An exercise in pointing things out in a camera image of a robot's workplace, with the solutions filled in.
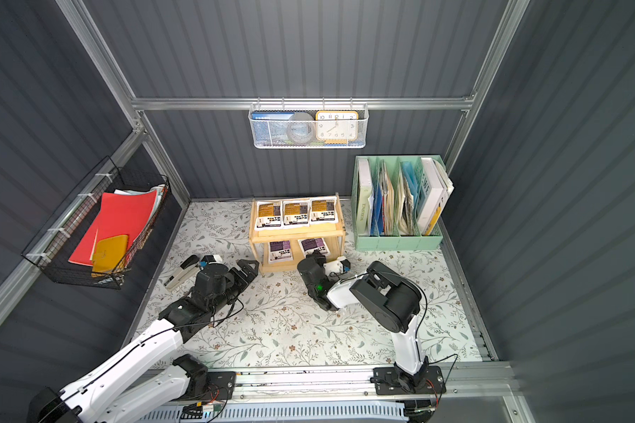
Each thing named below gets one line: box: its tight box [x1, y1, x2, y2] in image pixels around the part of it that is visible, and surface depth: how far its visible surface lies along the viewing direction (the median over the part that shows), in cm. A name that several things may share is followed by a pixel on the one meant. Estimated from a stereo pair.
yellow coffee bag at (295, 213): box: [282, 199, 311, 229], surface depth 88 cm
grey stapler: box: [164, 254, 202, 291], surface depth 96 cm
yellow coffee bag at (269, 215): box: [254, 200, 284, 231], surface depth 86 cm
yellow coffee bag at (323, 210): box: [308, 195, 339, 225], surface depth 88 cm
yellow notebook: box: [90, 234, 129, 279], surface depth 69 cm
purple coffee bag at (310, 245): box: [297, 237, 331, 258], surface depth 98 cm
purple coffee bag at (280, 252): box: [268, 239, 294, 265], surface depth 101 cm
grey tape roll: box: [286, 111, 316, 145], surface depth 88 cm
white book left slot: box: [356, 158, 373, 234], surface depth 96 cm
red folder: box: [68, 190, 158, 266], surface depth 75 cm
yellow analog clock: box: [315, 110, 359, 144], surface depth 90 cm
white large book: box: [418, 156, 455, 237], surface depth 95 cm
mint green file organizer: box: [351, 155, 447, 252], surface depth 98 cm
